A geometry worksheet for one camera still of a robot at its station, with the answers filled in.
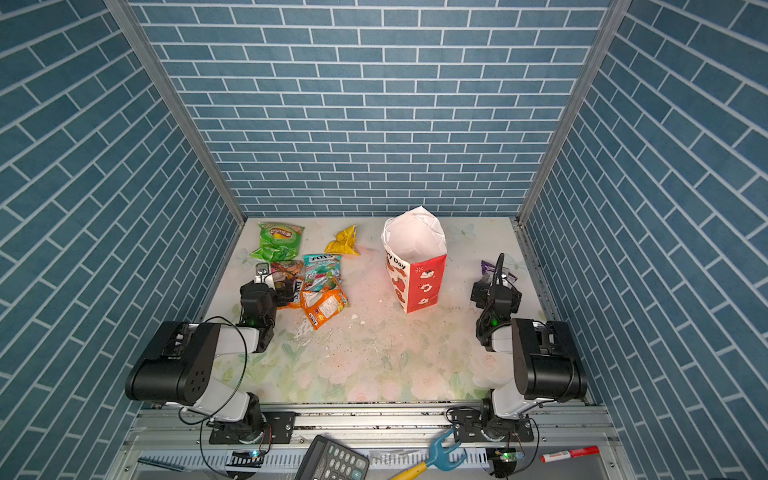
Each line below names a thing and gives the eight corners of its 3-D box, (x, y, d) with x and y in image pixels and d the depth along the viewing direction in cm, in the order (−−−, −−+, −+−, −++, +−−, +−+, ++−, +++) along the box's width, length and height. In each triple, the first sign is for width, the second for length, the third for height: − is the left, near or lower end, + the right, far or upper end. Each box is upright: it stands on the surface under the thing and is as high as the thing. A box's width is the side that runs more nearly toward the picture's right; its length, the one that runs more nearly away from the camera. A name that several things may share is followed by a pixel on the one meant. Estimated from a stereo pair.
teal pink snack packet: (298, 293, 101) (294, 286, 97) (306, 260, 110) (303, 253, 106) (337, 293, 101) (335, 287, 98) (342, 261, 110) (341, 254, 106)
